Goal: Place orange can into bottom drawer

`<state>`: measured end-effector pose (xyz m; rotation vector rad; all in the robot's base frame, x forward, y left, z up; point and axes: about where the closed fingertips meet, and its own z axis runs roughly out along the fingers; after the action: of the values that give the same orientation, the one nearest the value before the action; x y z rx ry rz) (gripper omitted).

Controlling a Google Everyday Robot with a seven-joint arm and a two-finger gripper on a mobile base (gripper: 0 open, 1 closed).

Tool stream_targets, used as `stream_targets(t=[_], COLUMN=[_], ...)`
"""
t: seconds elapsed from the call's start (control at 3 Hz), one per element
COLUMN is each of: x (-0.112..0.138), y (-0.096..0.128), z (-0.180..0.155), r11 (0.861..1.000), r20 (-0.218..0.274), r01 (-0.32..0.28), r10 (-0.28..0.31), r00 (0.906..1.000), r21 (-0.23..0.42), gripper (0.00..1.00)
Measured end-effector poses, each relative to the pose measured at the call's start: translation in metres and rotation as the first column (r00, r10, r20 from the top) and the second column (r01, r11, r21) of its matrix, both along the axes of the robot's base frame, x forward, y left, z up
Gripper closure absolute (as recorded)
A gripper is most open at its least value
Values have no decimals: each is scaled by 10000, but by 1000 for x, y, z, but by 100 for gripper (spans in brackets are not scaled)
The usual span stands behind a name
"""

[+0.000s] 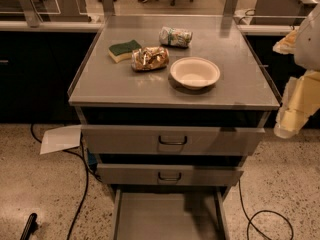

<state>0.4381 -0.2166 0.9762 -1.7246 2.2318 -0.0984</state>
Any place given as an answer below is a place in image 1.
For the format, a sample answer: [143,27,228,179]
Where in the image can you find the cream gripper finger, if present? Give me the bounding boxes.
[274,70,320,139]
[273,30,297,55]

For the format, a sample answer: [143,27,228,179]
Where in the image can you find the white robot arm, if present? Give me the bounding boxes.
[273,5,320,139]

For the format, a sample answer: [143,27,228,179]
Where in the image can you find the crushed white green can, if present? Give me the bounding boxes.
[159,27,193,48]

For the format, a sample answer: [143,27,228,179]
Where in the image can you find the grey drawer cabinet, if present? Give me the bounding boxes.
[69,16,279,194]

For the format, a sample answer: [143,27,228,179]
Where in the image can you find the grey bottom drawer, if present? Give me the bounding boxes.
[110,187,231,240]

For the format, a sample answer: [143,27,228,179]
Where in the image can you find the grey drawer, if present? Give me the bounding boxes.
[110,187,231,240]
[97,164,242,186]
[82,125,265,156]

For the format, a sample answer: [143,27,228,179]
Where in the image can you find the grey middle drawer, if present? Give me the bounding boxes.
[97,164,242,186]

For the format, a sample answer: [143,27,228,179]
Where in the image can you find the grey top drawer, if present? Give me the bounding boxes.
[82,125,265,156]

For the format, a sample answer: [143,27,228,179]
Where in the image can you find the white paper bowl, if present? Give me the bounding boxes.
[170,57,220,90]

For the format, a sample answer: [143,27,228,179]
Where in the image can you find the green yellow sponge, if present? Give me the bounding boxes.
[108,40,141,63]

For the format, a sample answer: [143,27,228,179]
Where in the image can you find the white paper sheet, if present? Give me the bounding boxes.
[40,125,81,155]

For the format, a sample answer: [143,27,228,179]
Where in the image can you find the black object on floor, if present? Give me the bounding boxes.
[20,213,37,240]

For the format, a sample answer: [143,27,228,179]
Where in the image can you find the black floor cable left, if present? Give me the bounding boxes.
[30,123,101,240]

